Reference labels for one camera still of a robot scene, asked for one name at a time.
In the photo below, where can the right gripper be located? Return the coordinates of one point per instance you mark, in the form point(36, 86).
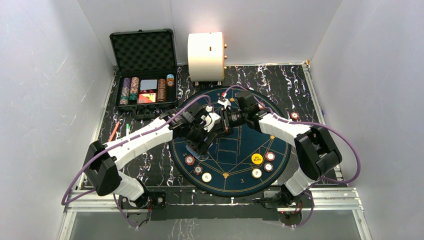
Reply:
point(227, 128)

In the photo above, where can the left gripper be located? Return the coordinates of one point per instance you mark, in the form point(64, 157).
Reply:
point(205, 143)

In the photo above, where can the blue playing card deck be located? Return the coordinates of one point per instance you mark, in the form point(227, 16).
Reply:
point(193, 153)

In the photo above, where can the clear dealer button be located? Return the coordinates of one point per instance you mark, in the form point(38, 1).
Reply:
point(203, 158)

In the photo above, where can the red chips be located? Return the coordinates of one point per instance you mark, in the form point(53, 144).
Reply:
point(270, 156)
point(189, 160)

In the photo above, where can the brown chips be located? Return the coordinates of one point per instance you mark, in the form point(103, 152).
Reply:
point(198, 170)
point(268, 167)

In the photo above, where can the yellow chips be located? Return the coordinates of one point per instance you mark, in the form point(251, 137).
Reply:
point(206, 177)
point(256, 173)

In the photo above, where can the yellow big blind button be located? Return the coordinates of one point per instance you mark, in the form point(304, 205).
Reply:
point(257, 159)

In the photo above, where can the red poker chip stack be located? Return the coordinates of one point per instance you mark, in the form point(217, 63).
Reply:
point(294, 116)

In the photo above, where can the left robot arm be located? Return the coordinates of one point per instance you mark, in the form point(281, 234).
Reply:
point(104, 162)

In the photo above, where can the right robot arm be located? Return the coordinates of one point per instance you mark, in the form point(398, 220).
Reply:
point(315, 147)

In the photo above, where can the round blue poker mat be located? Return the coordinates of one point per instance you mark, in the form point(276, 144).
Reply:
point(229, 160)

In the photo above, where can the brown chip row in case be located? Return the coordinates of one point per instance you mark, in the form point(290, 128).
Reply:
point(161, 90)

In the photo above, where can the red card box in case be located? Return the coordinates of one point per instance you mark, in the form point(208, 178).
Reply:
point(147, 98)

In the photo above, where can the orange blue chip stack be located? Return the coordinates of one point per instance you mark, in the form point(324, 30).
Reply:
point(170, 80)

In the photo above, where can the card deck in case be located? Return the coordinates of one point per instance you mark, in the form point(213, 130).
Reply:
point(148, 84)

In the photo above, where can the green white pen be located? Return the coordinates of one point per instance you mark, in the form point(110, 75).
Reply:
point(127, 130)

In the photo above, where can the white cylindrical device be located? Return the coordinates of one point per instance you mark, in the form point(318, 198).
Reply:
point(206, 57)

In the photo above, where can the black chip carrying case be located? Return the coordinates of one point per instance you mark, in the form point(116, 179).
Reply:
point(147, 55)

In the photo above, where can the purple chip row in case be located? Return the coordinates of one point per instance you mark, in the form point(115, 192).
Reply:
point(125, 91)

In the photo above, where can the pink green chip row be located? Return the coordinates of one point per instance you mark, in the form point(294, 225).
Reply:
point(134, 89)

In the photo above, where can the orange pen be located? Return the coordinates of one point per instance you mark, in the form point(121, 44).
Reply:
point(113, 132)

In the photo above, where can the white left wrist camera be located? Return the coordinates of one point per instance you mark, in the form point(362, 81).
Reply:
point(210, 119)

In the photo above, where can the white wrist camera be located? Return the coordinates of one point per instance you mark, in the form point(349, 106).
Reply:
point(224, 102)
point(210, 119)

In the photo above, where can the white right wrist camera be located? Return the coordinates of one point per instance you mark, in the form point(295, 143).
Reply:
point(224, 102)

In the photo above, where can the aluminium frame rail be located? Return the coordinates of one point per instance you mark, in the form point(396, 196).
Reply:
point(336, 198)

